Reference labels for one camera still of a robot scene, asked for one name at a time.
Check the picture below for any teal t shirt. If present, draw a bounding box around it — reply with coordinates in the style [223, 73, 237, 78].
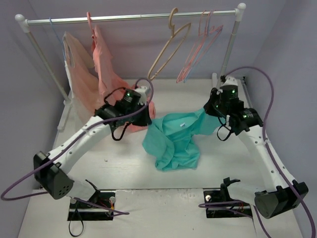
[142, 108, 220, 172]

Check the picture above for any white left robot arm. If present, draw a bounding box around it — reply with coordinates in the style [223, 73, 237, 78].
[33, 86, 152, 208]

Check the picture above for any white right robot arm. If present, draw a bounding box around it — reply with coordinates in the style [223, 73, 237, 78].
[204, 85, 309, 219]

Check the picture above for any salmon pink t shirt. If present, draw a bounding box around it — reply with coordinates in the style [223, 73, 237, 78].
[90, 26, 156, 132]

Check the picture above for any pink plastic hanger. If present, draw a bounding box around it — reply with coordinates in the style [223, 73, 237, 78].
[176, 9, 223, 84]

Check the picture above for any pale peach t shirt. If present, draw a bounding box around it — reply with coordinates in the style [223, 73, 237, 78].
[62, 32, 103, 123]

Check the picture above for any beige plastic hanger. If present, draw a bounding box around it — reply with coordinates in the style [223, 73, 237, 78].
[147, 7, 191, 81]

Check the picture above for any pink hanger holding shirt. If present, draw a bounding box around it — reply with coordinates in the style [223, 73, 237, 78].
[86, 11, 96, 42]

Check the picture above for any blue hanger holding shirt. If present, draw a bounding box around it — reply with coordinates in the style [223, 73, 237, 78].
[49, 17, 66, 60]

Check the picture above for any white metal clothes rack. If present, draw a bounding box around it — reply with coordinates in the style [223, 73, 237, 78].
[15, 3, 246, 130]

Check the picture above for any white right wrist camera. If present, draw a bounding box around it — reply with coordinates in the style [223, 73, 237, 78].
[220, 75, 238, 86]

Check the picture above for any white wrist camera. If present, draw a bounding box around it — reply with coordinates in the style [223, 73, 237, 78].
[134, 86, 151, 106]
[220, 75, 238, 86]

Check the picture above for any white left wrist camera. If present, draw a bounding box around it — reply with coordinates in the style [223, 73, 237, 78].
[134, 86, 151, 106]

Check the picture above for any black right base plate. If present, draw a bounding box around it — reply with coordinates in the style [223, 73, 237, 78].
[202, 189, 253, 219]

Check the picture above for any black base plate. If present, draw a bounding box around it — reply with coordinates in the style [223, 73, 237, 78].
[67, 191, 116, 221]
[202, 189, 253, 219]

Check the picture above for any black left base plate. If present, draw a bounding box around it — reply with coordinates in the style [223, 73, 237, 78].
[67, 191, 116, 221]

